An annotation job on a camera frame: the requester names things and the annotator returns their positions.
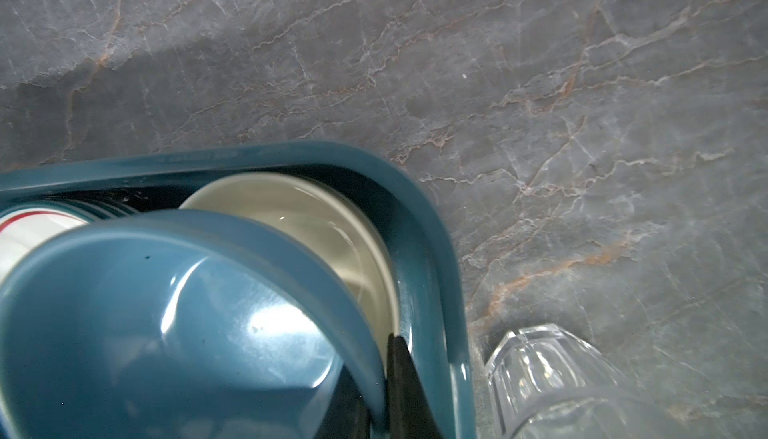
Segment cream bowl teal outside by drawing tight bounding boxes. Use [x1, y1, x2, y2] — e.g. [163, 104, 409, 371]
[180, 171, 400, 357]

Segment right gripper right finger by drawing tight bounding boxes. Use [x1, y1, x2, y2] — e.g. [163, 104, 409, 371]
[386, 334, 443, 439]

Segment blue bowl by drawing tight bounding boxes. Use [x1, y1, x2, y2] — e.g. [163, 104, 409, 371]
[1, 209, 388, 438]

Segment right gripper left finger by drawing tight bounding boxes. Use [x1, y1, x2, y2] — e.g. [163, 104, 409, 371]
[315, 367, 371, 439]

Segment white plate red characters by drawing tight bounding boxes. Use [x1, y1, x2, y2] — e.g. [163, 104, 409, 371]
[1, 198, 139, 281]

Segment teal plastic bin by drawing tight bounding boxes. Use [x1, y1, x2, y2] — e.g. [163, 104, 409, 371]
[1, 140, 477, 438]

